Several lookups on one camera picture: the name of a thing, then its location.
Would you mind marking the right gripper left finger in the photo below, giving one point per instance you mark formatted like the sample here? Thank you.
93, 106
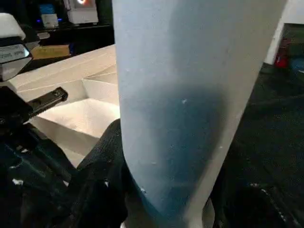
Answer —
97, 190

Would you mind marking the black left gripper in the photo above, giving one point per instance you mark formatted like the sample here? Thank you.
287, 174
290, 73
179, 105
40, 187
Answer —
23, 142

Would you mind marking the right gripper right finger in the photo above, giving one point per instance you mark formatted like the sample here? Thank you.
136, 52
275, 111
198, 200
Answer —
266, 199

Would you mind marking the white plastic table leg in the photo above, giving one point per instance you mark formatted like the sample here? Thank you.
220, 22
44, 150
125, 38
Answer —
190, 95

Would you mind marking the white plastic table top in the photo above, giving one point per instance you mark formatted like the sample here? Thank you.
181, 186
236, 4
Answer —
71, 104

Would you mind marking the yellow cardboard box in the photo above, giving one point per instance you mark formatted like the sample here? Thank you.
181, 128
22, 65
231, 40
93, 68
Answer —
51, 51

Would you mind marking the black plastic mat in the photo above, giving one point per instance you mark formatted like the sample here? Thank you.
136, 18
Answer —
275, 142

